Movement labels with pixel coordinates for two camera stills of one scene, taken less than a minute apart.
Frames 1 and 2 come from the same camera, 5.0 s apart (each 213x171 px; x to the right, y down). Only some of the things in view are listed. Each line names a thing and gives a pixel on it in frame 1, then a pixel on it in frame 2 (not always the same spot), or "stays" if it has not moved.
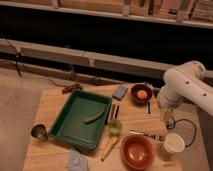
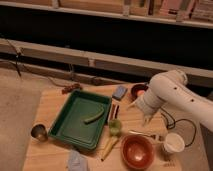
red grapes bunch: x=71 y=87 stays
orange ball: x=142 y=94 stays
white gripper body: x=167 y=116 → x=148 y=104
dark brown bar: x=113 y=112 stays
